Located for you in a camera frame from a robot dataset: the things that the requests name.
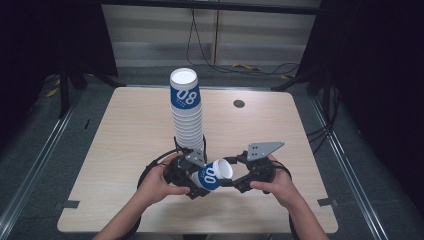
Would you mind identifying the black wire cup holder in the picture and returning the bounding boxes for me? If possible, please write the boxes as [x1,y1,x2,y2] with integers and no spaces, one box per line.
[173,134,209,168]

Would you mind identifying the black metal stand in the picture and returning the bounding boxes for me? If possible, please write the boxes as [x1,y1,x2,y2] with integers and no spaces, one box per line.
[57,62,127,120]
[270,69,336,116]

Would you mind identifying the black wall cable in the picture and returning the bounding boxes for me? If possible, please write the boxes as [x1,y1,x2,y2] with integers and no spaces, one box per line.
[185,8,301,76]

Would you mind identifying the stack of white paper cups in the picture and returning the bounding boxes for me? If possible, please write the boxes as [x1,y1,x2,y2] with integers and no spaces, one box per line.
[169,67,205,152]

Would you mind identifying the blue printed paper cup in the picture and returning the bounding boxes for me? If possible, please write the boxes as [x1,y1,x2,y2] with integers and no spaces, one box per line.
[191,158,234,192]

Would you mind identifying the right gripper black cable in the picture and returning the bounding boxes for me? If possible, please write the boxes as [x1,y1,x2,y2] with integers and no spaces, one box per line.
[269,159,296,240]

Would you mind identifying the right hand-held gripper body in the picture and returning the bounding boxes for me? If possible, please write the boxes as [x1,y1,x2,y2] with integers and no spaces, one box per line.
[234,141,286,195]

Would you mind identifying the long yellow floor tape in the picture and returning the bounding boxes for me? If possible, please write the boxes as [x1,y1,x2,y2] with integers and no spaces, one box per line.
[232,62,263,72]

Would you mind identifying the black floor cables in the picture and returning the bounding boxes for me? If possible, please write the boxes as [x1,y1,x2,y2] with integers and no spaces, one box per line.
[305,87,342,155]

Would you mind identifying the black overhead beam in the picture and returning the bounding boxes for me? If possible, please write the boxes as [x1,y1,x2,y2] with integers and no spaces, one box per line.
[99,0,323,16]

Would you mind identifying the metal floor rail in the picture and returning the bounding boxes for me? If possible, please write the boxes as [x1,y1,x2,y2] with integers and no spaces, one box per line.
[310,97,390,240]
[0,94,83,232]

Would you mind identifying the person's right hand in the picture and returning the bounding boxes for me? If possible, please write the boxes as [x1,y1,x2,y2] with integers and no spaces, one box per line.
[249,154,298,210]

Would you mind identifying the person's left hand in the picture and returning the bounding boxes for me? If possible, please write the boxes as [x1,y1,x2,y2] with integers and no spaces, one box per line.
[136,153,191,210]

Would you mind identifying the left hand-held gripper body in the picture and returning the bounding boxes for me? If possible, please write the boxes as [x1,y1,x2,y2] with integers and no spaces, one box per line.
[163,148,207,196]

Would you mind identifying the grey tape strip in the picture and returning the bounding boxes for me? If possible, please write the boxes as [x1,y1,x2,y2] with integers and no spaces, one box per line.
[61,199,81,210]
[317,197,339,208]

